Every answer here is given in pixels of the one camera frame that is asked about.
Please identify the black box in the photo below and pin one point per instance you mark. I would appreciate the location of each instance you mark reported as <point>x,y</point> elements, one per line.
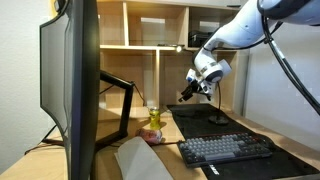
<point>198,38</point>

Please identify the pink round wrapped object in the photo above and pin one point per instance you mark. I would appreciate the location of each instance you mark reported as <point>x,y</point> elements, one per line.
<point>150,135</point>

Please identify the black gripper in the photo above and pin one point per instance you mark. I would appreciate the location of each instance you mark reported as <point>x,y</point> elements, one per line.
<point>202,87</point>

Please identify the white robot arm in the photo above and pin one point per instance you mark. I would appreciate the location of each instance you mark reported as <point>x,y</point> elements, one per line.
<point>240,26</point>

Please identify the black monitor stand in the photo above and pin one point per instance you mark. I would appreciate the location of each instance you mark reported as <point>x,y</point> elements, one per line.
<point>125,106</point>

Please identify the black desk mat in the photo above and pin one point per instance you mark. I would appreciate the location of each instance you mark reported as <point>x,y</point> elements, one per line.
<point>200,123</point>

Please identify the light wooden shelf unit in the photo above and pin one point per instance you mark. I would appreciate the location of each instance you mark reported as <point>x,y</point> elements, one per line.
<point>156,76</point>

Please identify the black curved computer monitor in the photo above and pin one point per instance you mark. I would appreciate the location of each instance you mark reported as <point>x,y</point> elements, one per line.
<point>80,83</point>

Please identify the small yellow bottle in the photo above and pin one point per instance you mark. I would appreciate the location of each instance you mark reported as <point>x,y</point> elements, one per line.
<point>154,118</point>

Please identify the flat black device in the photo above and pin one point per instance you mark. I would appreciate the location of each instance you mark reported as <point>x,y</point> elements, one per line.
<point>170,44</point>

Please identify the grey mechanical keyboard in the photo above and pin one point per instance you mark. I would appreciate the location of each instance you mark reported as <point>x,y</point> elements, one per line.
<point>223,148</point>

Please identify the black computer mouse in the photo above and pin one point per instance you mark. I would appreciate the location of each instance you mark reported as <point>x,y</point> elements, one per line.
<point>265,140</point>

